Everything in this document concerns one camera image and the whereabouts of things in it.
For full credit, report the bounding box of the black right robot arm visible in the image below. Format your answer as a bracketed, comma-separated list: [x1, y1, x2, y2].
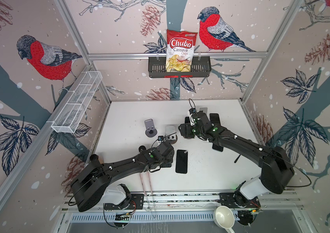
[178, 108, 294, 205]

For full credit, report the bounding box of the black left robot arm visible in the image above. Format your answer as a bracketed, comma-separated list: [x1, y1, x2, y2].
[71, 142, 175, 212]

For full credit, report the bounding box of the green-edged phone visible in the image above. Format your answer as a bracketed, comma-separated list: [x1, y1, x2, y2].
[160, 162, 172, 168]

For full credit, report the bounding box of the white phone stand rear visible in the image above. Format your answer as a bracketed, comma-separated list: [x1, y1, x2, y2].
[199, 107, 208, 114]

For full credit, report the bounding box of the black wire wall basket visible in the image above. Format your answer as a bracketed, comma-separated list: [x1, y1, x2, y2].
[148, 56, 212, 78]

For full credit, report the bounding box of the aluminium horizontal wall bar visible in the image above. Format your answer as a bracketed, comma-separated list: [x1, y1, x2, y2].
[88, 51, 269, 61]

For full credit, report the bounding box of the black phone with teal edge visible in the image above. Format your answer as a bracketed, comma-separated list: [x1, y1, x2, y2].
[212, 143, 224, 152]

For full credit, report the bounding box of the white ladle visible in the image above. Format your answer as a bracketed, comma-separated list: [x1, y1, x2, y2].
[213, 206, 235, 233]

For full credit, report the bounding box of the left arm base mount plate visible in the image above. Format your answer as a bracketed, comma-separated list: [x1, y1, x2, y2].
[101, 184, 144, 210]

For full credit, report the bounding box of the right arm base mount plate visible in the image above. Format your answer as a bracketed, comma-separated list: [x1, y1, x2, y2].
[218, 191, 261, 209]

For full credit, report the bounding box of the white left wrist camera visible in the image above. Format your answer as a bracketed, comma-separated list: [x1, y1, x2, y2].
[157, 136, 165, 143]

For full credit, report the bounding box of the grey round phone stand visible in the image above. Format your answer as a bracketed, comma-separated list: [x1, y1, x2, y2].
[144, 119, 157, 138]

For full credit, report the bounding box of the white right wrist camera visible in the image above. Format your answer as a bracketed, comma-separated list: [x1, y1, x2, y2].
[188, 108, 199, 126]

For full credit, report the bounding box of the red Chuba cassava chips bag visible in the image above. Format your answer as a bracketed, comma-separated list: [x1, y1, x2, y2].
[165, 30, 198, 72]

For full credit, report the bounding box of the white mesh wall shelf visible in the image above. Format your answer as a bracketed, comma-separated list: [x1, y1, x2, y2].
[51, 71, 102, 134]

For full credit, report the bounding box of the pink chopstick right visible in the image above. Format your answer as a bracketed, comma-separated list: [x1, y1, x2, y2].
[147, 171, 157, 219]

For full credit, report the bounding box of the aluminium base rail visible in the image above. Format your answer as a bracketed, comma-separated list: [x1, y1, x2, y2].
[59, 190, 304, 224]

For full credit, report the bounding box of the aluminium frame corner post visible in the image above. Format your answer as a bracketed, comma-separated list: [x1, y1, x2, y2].
[241, 0, 303, 104]
[53, 0, 111, 103]

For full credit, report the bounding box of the aluminium frame right corner post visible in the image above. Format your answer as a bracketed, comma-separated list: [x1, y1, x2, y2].
[241, 0, 303, 104]

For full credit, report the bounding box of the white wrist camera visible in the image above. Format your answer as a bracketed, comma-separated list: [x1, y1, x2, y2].
[188, 108, 199, 126]
[157, 136, 165, 143]

